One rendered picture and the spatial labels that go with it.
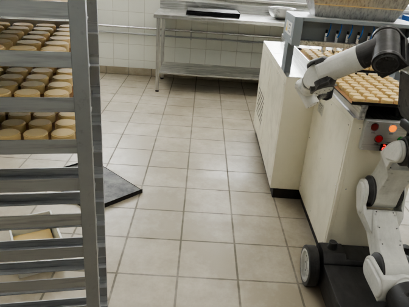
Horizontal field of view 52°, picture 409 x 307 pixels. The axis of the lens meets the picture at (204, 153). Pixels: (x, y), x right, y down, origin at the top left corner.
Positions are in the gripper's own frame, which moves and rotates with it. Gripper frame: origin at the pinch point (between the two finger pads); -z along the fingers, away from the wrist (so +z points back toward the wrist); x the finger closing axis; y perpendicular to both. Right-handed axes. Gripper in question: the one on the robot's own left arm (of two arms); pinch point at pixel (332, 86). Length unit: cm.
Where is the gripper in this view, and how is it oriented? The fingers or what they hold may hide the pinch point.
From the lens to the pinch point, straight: 219.9
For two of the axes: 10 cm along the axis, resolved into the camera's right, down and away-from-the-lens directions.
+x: 0.7, -9.1, -4.0
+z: -7.1, 2.4, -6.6
